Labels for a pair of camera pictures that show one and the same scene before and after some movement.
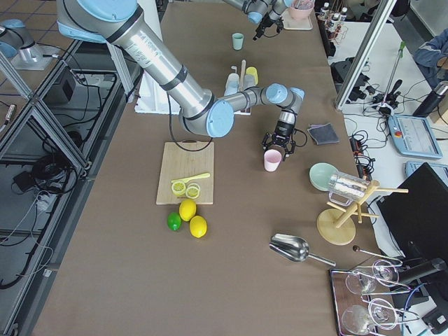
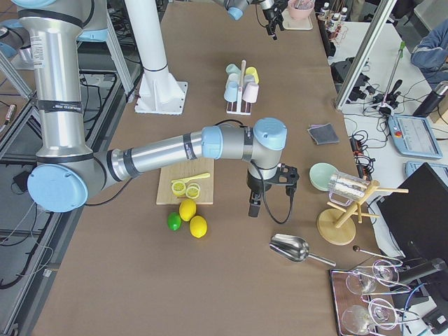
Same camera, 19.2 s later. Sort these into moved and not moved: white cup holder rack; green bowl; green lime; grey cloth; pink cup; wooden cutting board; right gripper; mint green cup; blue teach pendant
Moved: mint green cup; pink cup; right gripper
Not moved: wooden cutting board; white cup holder rack; green bowl; grey cloth; green lime; blue teach pendant
